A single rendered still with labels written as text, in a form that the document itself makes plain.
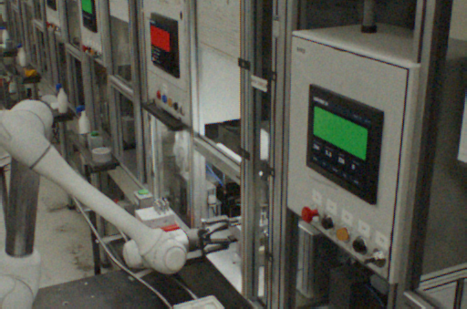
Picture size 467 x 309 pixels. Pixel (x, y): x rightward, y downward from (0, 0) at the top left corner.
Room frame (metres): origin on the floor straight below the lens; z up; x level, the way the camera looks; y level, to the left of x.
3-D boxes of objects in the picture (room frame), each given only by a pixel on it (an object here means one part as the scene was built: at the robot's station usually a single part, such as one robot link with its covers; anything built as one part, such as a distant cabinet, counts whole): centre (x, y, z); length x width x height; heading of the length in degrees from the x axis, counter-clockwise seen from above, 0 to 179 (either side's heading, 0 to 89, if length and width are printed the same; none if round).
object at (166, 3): (2.40, 0.02, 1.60); 0.42 x 0.29 x 0.46; 23
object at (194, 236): (1.95, 0.02, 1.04); 0.09 x 0.07 x 0.08; 113
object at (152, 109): (2.35, 0.14, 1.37); 0.36 x 0.04 x 0.04; 23
